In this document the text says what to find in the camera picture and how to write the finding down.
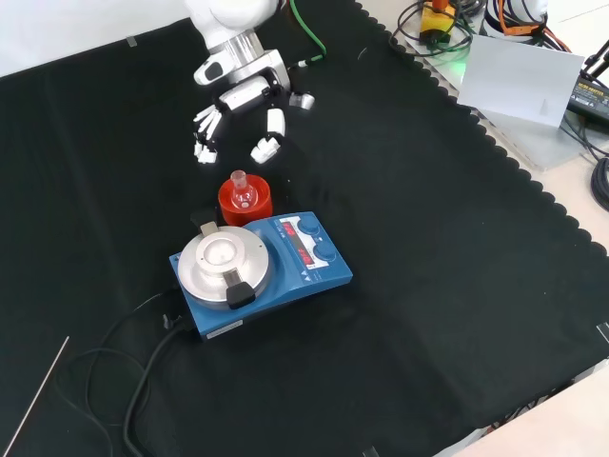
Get pale board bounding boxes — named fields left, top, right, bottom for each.
left=457, top=33, right=585, bottom=129

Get yellow stop button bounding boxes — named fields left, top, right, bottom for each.
left=421, top=0, right=459, bottom=44

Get black bench cloth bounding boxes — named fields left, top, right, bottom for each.
left=0, top=0, right=609, bottom=457

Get thin metal probe rod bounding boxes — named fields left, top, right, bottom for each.
left=2, top=335, right=70, bottom=457

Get red flask support ring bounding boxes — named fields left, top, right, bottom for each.
left=218, top=174, right=275, bottom=228

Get blue heater with steel plate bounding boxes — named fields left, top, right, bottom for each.
left=168, top=209, right=354, bottom=345

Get black power adapter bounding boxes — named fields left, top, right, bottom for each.
left=565, top=75, right=609, bottom=126

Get clear glass round-bottom flask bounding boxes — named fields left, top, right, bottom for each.
left=229, top=170, right=258, bottom=210

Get green cable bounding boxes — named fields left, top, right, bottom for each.
left=288, top=0, right=327, bottom=70

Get orange cable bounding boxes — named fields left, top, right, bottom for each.
left=492, top=0, right=572, bottom=53

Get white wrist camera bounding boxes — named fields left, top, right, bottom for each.
left=192, top=56, right=229, bottom=88

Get thick black power cable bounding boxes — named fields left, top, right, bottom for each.
left=121, top=318, right=196, bottom=457

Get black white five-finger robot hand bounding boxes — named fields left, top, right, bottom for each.
left=192, top=49, right=316, bottom=166

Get thin black probe cable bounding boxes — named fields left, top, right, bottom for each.
left=52, top=290, right=167, bottom=457

